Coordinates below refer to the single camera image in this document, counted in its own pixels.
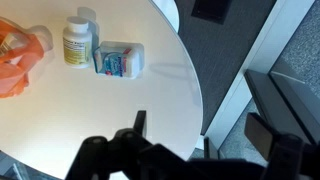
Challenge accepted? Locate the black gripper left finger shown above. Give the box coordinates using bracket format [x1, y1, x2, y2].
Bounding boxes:
[132, 110, 148, 138]

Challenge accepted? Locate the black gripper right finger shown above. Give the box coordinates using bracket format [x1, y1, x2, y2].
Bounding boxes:
[244, 112, 279, 162]

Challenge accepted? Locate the white box with blue label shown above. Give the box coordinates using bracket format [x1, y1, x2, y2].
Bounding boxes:
[93, 46, 141, 80]

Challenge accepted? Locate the white pill bottle yellow label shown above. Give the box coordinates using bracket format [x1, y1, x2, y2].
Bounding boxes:
[62, 15, 94, 70]

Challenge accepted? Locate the orange plastic bag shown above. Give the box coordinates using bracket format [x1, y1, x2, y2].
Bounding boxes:
[0, 18, 47, 100]

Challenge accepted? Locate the dark floor vent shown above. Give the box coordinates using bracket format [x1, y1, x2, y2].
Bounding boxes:
[190, 0, 234, 25]

